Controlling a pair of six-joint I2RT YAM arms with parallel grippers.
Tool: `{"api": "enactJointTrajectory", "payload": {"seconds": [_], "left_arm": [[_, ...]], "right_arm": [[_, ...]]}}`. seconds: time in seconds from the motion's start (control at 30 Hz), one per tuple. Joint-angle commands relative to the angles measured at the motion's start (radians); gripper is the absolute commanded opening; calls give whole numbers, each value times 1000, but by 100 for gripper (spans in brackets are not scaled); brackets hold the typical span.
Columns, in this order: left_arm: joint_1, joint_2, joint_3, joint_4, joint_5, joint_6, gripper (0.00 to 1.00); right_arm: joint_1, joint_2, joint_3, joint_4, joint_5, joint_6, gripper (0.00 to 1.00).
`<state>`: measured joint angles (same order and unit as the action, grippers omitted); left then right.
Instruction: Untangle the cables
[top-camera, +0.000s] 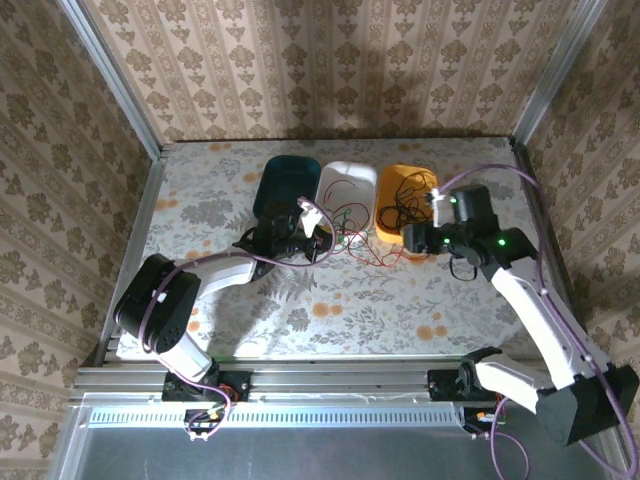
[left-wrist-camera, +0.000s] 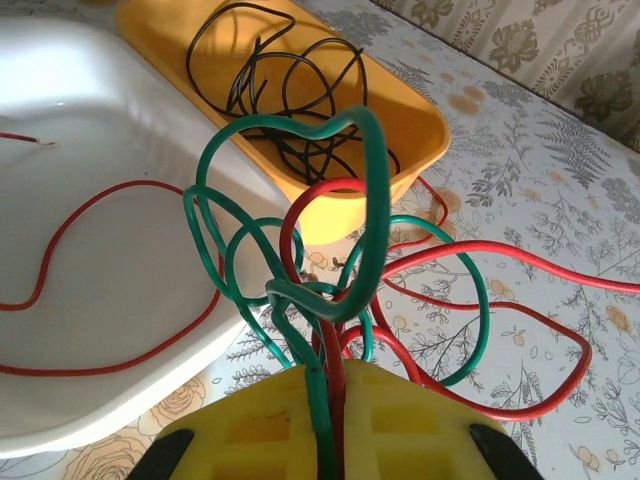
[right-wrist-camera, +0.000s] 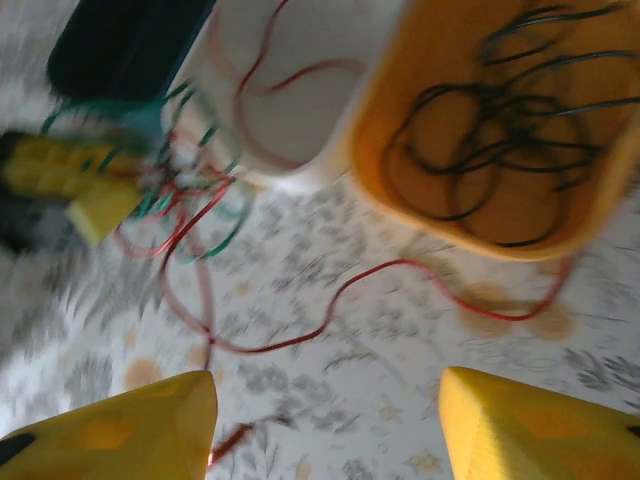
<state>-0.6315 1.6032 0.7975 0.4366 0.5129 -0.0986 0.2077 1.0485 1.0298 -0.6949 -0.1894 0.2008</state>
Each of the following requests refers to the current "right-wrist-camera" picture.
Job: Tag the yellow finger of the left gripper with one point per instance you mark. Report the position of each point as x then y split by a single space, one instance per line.
55 167
107 207

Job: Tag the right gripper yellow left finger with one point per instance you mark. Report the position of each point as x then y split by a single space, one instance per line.
125 435

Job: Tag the teal plastic bin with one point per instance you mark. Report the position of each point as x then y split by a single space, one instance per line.
125 45

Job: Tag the white plastic bin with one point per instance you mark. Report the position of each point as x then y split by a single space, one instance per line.
295 110

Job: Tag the orange plastic bin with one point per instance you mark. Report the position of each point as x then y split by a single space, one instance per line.
590 230

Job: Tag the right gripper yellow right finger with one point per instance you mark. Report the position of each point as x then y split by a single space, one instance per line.
540 440

